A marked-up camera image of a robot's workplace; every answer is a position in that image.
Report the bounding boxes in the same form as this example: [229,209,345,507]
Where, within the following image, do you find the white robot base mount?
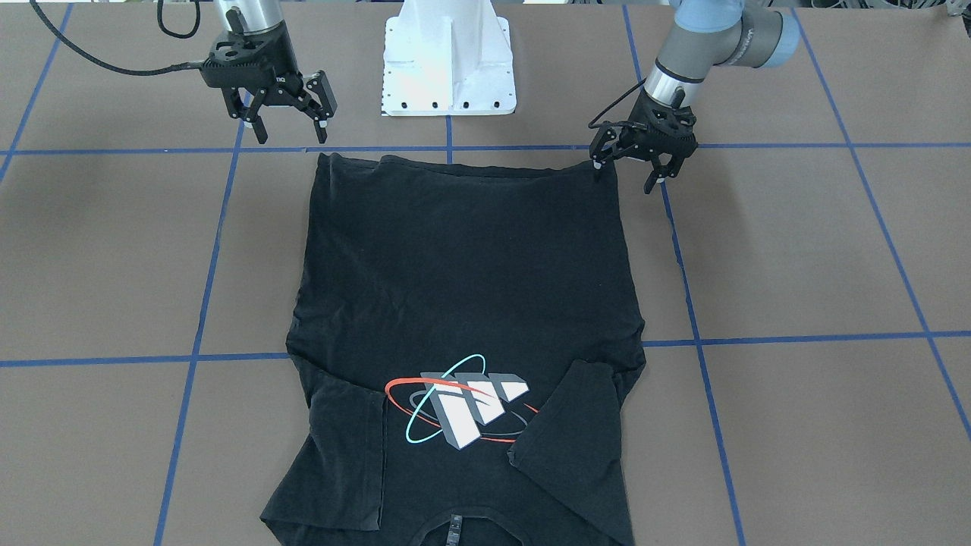
[381,1,517,117]

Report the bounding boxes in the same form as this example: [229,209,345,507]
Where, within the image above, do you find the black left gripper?
[589,87,698,196]

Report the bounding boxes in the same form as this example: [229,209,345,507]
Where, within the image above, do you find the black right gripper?
[200,22,338,145]

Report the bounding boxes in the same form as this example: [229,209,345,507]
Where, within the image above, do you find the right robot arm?
[199,1,337,144]

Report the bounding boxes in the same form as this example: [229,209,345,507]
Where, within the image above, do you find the black graphic t-shirt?
[261,153,646,545]

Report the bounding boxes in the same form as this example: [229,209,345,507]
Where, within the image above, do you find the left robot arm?
[587,1,800,194]

